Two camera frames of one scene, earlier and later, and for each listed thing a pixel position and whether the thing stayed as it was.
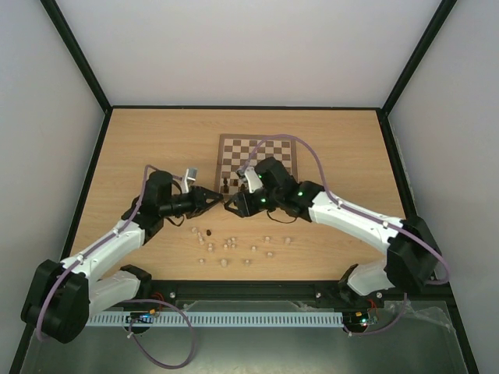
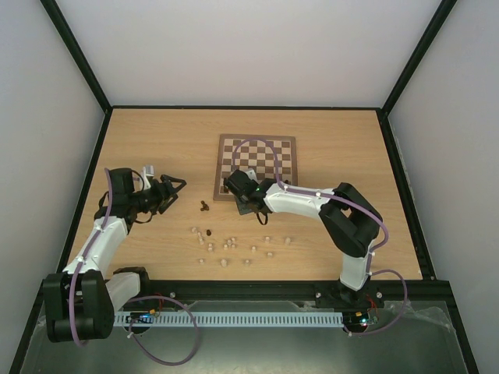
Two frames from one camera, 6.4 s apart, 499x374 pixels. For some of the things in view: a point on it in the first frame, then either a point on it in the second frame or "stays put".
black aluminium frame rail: x=282 y=291 stays put
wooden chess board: x=234 y=151 stays put
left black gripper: x=199 y=202 → x=164 y=202
